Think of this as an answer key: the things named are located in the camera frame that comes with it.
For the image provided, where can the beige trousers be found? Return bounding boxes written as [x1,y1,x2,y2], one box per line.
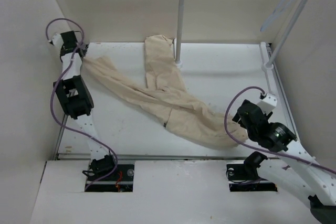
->
[83,35,248,150]

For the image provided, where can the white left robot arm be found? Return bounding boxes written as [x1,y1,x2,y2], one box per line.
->
[51,31,111,161]

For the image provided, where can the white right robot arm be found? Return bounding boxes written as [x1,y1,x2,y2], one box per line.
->
[232,97,335,207]

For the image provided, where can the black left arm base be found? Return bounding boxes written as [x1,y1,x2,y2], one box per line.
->
[82,155,135,193]

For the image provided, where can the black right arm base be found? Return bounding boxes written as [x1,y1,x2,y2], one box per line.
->
[226,152,278,193]

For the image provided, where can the white right rack pole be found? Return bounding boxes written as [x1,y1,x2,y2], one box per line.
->
[261,0,308,95]

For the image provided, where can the white rack pole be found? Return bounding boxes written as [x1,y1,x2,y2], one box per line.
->
[261,0,308,95]
[174,0,184,68]

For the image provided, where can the white centre rack pole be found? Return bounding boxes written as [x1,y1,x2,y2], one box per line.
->
[174,0,184,68]

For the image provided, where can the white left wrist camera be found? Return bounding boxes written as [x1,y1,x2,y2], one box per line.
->
[48,33,64,48]

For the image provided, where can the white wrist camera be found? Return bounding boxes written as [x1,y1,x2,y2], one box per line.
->
[257,93,278,115]
[48,33,64,48]

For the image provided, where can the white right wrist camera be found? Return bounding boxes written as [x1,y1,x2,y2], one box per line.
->
[257,93,278,115]

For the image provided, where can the aluminium right frame rail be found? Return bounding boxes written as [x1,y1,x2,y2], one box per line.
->
[266,42,301,143]

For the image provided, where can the aluminium frame rail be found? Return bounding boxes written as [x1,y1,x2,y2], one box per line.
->
[55,153,246,161]
[266,42,301,143]
[51,126,64,160]

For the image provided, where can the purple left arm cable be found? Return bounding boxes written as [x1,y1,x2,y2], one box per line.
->
[45,18,119,187]

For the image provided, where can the aluminium front frame rail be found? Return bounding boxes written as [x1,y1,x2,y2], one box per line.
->
[55,153,246,161]

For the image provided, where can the aluminium left frame rail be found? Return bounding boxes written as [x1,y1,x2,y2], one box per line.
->
[51,126,64,160]

